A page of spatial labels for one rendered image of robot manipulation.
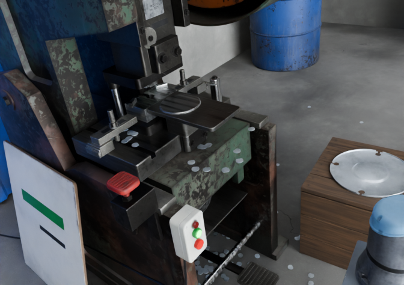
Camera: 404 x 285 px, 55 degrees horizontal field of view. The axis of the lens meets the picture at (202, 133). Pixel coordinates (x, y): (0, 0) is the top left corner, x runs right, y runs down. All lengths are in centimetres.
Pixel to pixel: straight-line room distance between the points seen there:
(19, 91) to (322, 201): 109
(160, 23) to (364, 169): 94
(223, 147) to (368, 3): 334
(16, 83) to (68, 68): 18
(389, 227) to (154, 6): 78
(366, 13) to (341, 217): 312
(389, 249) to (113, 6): 82
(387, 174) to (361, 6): 298
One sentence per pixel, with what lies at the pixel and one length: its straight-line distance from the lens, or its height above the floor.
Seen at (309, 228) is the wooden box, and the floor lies 16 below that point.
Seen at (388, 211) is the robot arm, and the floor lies 67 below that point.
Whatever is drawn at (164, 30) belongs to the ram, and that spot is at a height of 99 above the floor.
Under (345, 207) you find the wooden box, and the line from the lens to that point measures 149.
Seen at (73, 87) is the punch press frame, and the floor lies 84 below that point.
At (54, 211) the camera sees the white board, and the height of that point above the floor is 42.
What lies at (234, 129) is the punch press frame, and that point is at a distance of 128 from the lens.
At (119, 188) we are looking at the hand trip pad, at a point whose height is 76.
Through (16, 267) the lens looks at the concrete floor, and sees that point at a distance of 200.
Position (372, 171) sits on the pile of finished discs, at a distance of 160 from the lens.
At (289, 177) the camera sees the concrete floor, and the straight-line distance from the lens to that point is 211.
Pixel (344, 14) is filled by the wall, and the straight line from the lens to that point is 447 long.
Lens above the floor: 130
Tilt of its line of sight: 31 degrees down
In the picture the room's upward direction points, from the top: 7 degrees counter-clockwise
